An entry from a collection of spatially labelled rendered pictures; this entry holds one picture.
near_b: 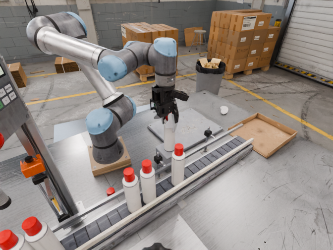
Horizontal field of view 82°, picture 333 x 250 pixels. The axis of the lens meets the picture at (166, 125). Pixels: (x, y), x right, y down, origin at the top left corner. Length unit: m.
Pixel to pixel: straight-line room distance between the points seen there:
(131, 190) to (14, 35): 5.52
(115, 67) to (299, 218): 0.86
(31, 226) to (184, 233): 0.44
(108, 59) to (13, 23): 5.34
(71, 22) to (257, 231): 1.08
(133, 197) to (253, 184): 0.55
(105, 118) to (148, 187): 0.34
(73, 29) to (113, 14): 4.95
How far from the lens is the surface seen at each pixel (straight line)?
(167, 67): 0.66
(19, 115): 0.54
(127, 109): 0.93
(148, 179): 0.66
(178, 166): 0.73
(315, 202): 1.05
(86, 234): 0.78
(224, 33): 4.22
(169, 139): 0.85
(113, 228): 0.72
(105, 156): 0.93
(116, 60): 0.60
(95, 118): 0.86
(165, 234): 0.73
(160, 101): 0.72
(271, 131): 1.33
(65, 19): 0.96
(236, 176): 0.98
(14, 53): 6.05
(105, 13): 5.85
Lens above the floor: 1.55
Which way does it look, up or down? 36 degrees down
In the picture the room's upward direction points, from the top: straight up
